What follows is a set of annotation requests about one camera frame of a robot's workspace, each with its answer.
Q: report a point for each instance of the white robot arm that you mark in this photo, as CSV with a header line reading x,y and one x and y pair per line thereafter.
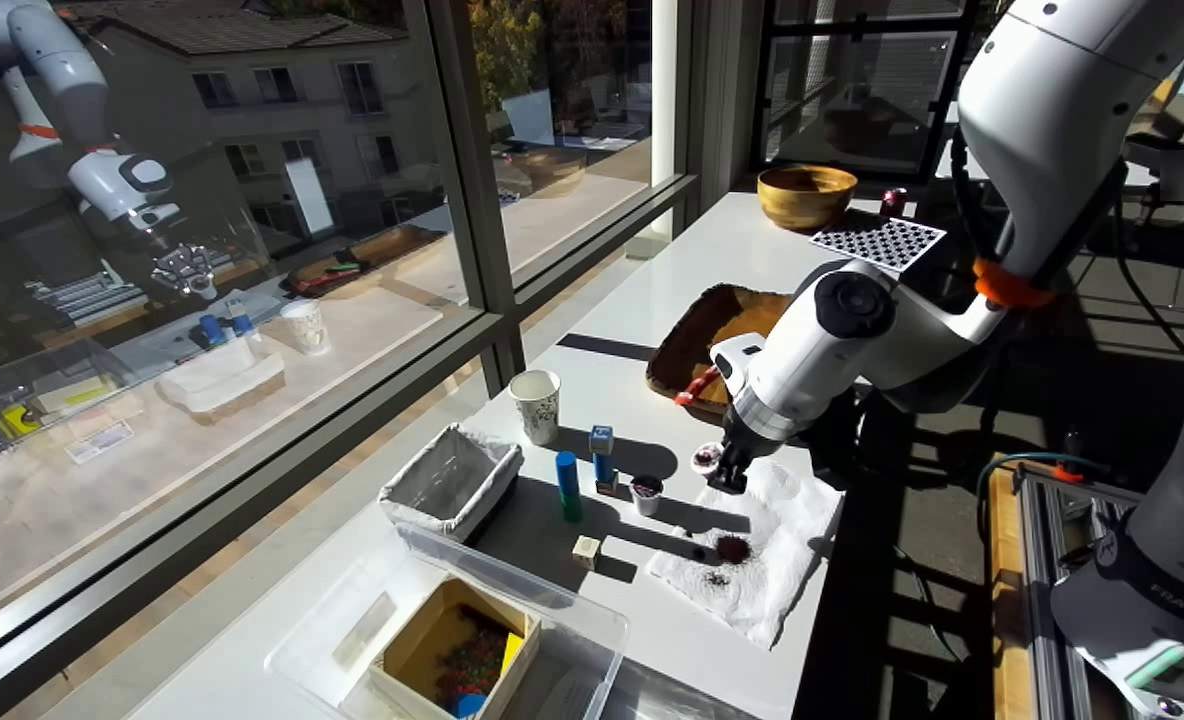
x,y
1044,108

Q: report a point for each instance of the small white cup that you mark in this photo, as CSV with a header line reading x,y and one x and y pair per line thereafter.
x,y
645,492

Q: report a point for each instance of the small blue bottle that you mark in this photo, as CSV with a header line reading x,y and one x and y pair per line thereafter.
x,y
603,452

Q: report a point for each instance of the paper cup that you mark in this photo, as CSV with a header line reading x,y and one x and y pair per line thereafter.
x,y
539,402

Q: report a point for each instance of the red marker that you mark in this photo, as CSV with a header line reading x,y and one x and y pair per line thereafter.
x,y
699,384

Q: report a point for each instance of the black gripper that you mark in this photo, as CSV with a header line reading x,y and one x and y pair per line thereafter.
x,y
741,445

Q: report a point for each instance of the yellow box with items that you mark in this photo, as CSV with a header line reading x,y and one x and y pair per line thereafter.
x,y
465,650

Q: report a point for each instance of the rectangular wooden tray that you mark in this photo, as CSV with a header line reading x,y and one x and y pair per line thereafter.
x,y
720,315

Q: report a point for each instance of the checkered mat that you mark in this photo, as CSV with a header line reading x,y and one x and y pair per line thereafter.
x,y
890,245

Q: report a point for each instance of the round wooden bowl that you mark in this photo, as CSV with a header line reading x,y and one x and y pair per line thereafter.
x,y
804,197

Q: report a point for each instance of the clear plastic container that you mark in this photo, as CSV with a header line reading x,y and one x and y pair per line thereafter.
x,y
572,672

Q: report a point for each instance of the white paper towel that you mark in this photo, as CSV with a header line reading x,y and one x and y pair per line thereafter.
x,y
782,519

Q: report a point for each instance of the small beige block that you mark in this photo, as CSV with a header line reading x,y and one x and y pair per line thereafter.
x,y
584,552

